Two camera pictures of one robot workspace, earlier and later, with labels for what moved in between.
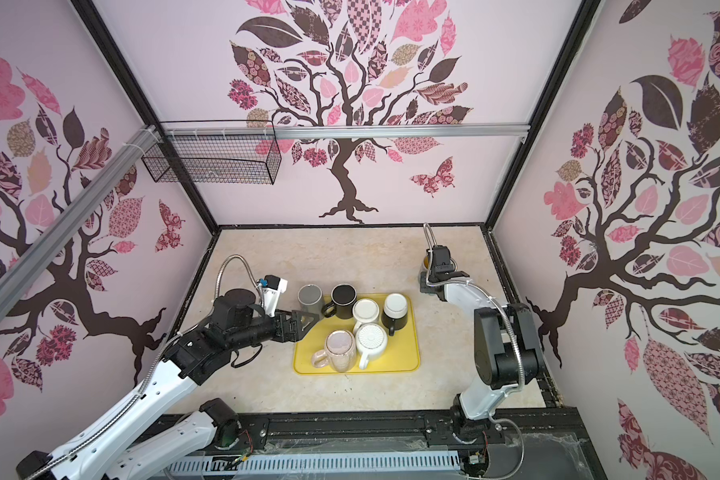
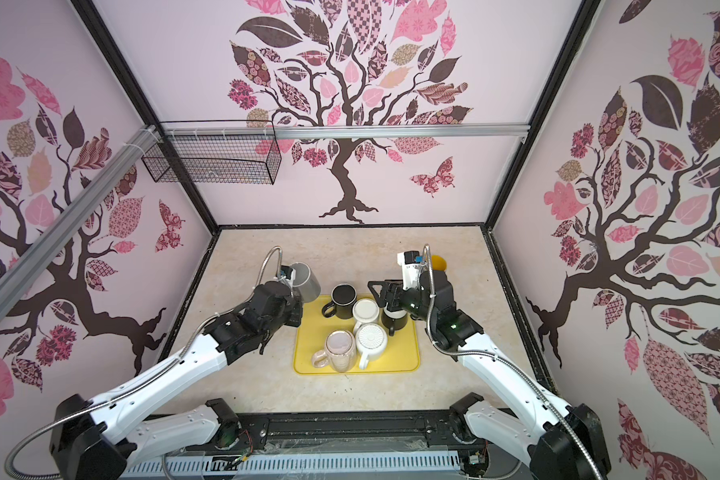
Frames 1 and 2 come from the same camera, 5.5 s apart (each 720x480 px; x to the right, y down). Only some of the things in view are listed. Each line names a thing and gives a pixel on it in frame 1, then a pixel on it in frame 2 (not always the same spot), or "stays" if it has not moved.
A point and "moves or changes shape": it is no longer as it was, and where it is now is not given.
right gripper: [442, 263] -> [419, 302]
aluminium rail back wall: [342, 131] stays
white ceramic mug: [371, 343] stays
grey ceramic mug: [310, 296] moves or changes shape
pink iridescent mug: [339, 353] stays
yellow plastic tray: [402, 353] stays
